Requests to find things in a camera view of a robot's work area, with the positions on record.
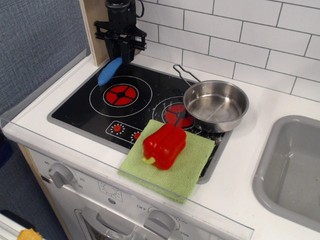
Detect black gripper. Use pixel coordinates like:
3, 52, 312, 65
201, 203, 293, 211
94, 6, 147, 66

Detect grey right oven knob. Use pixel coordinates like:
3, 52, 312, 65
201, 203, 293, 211
143, 210, 176, 236

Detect red toy bell pepper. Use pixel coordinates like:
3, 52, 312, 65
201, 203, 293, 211
141, 123, 187, 170

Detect grey oven knob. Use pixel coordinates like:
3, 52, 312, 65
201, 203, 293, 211
48, 163, 74, 189
143, 210, 176, 236

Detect white toy oven front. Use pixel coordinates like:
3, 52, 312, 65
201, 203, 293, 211
29, 150, 233, 240

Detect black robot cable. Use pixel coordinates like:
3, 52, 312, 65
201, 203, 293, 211
133, 0, 146, 19

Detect yellow object at floor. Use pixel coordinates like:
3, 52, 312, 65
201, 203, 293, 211
17, 228, 43, 240

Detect wooden side post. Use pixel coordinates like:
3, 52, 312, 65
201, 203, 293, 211
79, 0, 109, 67

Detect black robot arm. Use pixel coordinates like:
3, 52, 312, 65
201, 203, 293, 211
94, 0, 147, 66

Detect steel frying pan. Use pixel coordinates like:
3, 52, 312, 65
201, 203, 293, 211
183, 78, 250, 133

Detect green cloth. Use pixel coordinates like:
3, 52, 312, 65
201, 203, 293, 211
117, 120, 216, 203

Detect grey left oven knob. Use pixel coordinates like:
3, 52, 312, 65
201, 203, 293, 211
48, 163, 74, 189

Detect black toy cooktop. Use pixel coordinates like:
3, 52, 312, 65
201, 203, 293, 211
47, 64, 231, 184

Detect grey sink basin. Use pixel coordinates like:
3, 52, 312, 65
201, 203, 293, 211
252, 115, 320, 232

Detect blue handled metal spoon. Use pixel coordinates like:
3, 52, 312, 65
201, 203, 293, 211
97, 47, 142, 87

